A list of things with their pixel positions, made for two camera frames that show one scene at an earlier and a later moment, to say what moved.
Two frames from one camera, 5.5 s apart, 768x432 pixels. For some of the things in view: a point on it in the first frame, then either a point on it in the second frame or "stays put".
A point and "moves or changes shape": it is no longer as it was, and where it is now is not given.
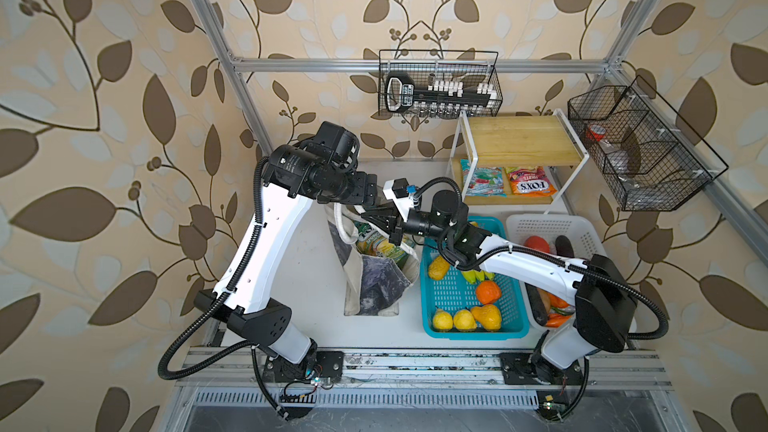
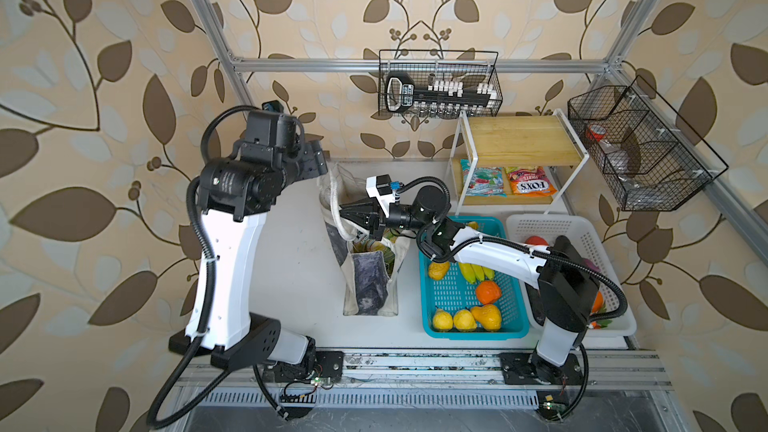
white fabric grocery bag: [374, 285] moves or changes shape
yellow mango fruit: [438, 268] stays put
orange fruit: [488, 292] stays put
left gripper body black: [349, 187] -> [301, 161]
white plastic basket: [585, 235] stays put
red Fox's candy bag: [529, 180] stays put
